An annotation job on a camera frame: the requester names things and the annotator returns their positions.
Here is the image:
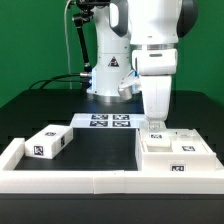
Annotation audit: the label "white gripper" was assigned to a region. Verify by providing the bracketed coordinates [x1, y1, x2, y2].
[132, 49, 177, 121]

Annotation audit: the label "white door panel with tags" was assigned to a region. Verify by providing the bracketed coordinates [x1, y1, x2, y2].
[139, 121, 171, 147]

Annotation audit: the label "white cabinet body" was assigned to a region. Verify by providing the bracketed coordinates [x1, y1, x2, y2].
[135, 129, 222, 172]

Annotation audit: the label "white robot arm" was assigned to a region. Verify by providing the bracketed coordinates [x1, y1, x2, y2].
[87, 0, 198, 121]

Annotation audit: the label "white flat top panel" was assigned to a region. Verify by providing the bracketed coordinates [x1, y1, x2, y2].
[70, 113, 145, 129]

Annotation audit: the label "white box with tags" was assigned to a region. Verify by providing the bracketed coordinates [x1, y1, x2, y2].
[25, 125, 73, 159]

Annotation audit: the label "white U-shaped border fence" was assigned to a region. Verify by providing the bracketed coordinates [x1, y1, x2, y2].
[0, 138, 224, 194]

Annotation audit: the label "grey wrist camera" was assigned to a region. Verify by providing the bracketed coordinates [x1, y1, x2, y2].
[118, 70, 141, 100]

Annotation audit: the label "black cables on table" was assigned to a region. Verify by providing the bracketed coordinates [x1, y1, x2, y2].
[29, 72, 93, 90]

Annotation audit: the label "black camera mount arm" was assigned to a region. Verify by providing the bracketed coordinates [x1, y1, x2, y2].
[72, 0, 111, 72]

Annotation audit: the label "white hanging cable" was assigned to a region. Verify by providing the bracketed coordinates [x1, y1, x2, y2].
[63, 0, 74, 90]

